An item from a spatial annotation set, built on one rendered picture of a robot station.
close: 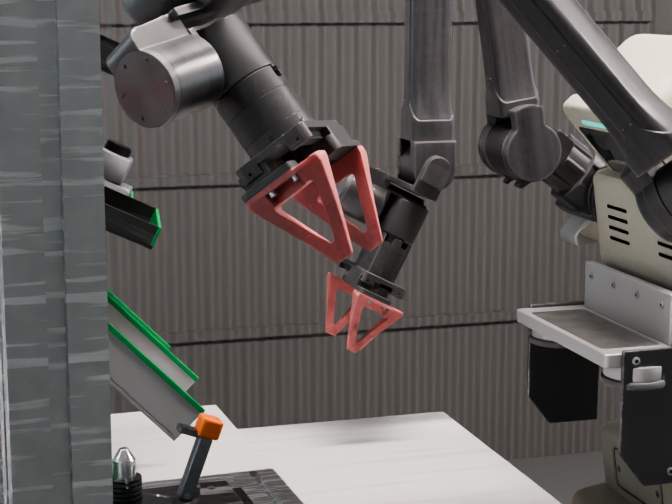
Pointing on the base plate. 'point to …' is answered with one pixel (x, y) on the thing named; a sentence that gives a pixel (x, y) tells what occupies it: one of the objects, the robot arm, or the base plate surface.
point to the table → (391, 462)
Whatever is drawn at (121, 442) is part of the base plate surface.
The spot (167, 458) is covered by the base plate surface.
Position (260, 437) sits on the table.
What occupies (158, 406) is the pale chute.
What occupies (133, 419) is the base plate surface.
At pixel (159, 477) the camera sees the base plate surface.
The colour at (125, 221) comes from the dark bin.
